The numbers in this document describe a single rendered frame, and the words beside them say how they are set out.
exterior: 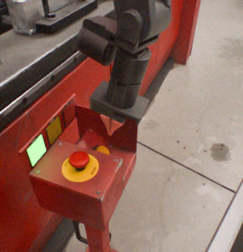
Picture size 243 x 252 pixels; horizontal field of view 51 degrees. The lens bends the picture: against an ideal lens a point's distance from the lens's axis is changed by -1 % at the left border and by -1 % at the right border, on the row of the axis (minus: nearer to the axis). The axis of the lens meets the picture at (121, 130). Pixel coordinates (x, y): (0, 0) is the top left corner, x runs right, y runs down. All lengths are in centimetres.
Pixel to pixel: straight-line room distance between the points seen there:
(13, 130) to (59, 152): 17
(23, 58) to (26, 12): 17
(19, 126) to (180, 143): 121
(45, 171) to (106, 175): 12
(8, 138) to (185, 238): 94
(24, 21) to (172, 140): 119
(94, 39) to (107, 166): 24
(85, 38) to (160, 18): 13
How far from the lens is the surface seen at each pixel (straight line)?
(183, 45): 253
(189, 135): 177
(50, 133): 54
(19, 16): 85
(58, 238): 127
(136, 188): 144
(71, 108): 59
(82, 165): 48
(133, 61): 41
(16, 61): 71
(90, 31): 45
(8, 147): 69
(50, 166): 53
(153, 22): 37
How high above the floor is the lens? 117
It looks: 42 degrees down
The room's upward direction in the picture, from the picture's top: straight up
